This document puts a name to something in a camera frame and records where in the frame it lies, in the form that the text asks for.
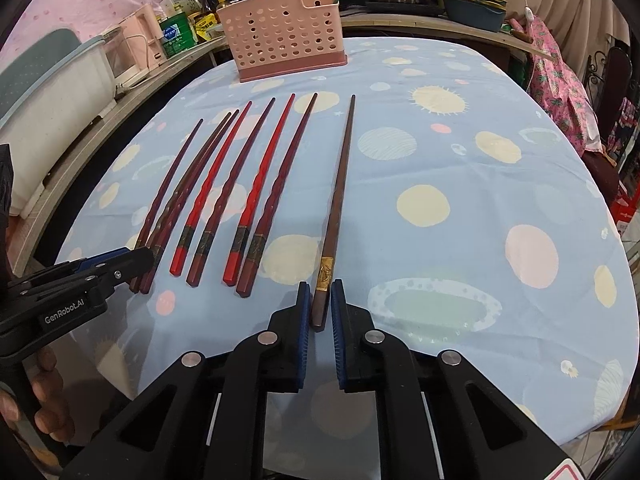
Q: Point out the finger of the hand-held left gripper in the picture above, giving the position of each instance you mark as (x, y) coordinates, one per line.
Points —
(136, 262)
(102, 260)

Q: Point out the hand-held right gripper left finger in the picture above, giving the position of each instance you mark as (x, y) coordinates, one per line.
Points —
(302, 340)

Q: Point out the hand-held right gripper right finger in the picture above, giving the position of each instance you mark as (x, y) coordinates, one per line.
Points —
(337, 340)

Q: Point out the brown chopstick with gold band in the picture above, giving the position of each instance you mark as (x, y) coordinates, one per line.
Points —
(337, 210)

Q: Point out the pink perforated utensil holder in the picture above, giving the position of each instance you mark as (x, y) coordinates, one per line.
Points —
(280, 40)

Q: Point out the person's left hand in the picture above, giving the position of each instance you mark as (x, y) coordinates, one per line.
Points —
(50, 410)

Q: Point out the white kitchen appliance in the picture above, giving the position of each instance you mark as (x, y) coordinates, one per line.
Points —
(120, 55)

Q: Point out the pink electric kettle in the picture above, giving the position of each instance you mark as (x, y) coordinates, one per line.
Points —
(142, 35)

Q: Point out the green tea canister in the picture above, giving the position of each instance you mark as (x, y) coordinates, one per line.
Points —
(177, 35)

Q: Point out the yellow seasoning packet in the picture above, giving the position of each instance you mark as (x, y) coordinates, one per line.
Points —
(206, 26)

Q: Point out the white carton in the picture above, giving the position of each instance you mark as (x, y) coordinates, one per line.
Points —
(186, 4)

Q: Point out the dark soy sauce bottle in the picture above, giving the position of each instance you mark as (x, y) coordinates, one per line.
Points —
(205, 5)

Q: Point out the grey kitchen counter board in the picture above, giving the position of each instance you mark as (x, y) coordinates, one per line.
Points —
(400, 24)

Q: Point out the black induction cooker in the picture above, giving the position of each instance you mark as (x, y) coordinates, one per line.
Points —
(405, 8)

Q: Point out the pink pineapple print cloth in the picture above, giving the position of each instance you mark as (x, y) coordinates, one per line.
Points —
(565, 85)

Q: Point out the blue plastic basin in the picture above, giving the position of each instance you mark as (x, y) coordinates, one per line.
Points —
(472, 15)

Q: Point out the black metal chair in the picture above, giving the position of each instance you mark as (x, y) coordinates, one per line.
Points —
(612, 90)

